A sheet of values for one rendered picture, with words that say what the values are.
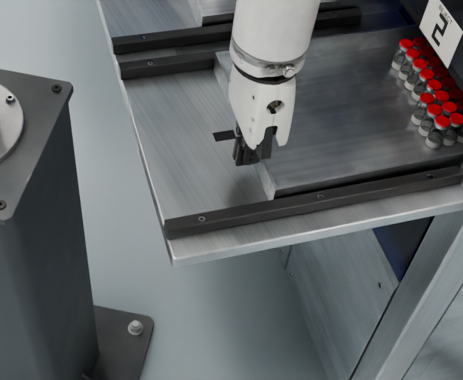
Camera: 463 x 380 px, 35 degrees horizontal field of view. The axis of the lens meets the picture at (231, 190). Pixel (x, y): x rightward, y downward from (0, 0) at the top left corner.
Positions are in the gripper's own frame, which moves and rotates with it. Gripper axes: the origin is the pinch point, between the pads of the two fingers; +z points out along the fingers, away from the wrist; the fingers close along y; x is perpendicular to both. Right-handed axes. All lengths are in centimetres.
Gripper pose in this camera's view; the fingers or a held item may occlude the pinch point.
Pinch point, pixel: (247, 150)
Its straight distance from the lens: 92.1
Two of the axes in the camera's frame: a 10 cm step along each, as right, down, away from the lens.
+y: -2.8, -7.7, 5.7
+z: -1.2, 6.2, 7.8
